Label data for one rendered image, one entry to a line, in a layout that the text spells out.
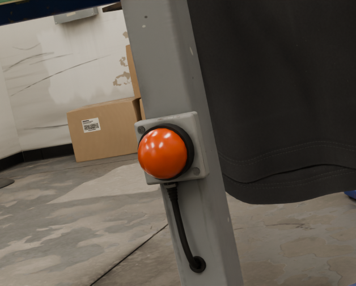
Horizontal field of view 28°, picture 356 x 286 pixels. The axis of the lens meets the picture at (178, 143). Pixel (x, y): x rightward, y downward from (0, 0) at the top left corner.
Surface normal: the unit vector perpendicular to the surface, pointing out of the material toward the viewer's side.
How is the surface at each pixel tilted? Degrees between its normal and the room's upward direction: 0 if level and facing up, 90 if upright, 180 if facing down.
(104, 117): 88
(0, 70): 90
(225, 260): 90
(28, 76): 90
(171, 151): 81
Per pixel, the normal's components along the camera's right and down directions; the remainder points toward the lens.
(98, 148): -0.32, 0.22
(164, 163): 0.16, 0.26
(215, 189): 0.91, -0.14
